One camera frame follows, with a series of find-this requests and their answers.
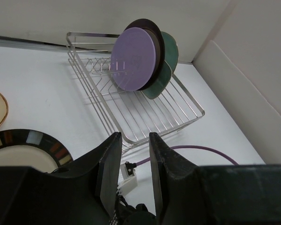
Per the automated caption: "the teal rectangular ceramic plate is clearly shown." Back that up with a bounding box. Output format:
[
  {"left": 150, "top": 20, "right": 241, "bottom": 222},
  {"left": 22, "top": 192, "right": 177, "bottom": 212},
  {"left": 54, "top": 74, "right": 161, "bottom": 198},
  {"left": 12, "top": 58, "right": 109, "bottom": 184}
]
[{"left": 141, "top": 61, "right": 172, "bottom": 99}]

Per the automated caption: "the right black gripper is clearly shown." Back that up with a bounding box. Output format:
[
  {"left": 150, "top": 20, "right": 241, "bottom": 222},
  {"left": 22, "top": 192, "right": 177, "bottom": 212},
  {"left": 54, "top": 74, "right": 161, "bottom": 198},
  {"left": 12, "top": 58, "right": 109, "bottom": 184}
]
[{"left": 48, "top": 132, "right": 201, "bottom": 225}]

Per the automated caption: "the brown rimmed cream plate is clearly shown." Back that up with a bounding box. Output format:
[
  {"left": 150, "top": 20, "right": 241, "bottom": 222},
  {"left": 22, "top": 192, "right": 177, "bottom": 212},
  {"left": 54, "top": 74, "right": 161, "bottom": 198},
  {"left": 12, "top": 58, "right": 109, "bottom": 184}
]
[{"left": 125, "top": 18, "right": 165, "bottom": 90}]

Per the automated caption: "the purple plastic plate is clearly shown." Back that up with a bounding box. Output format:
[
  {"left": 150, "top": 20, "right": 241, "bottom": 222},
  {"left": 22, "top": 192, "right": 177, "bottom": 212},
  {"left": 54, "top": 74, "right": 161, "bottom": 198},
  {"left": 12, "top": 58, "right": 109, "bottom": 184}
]
[{"left": 110, "top": 27, "right": 156, "bottom": 91}]

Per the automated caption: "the metal wire dish rack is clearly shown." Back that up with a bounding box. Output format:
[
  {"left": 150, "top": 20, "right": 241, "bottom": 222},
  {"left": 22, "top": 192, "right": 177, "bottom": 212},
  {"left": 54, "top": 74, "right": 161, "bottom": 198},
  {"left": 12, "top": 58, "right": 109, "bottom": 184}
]
[{"left": 66, "top": 32, "right": 205, "bottom": 152}]

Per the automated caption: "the black mosaic rimmed plate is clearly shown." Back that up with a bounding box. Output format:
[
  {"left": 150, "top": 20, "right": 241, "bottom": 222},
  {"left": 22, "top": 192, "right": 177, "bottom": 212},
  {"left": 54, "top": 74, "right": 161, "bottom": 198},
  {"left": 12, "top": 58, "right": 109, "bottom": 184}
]
[{"left": 0, "top": 129, "right": 73, "bottom": 173}]

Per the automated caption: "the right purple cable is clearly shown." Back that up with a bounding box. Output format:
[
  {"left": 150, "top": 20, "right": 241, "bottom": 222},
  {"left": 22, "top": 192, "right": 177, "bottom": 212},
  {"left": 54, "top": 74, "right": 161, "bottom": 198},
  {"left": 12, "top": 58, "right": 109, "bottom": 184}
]
[{"left": 134, "top": 145, "right": 239, "bottom": 167}]

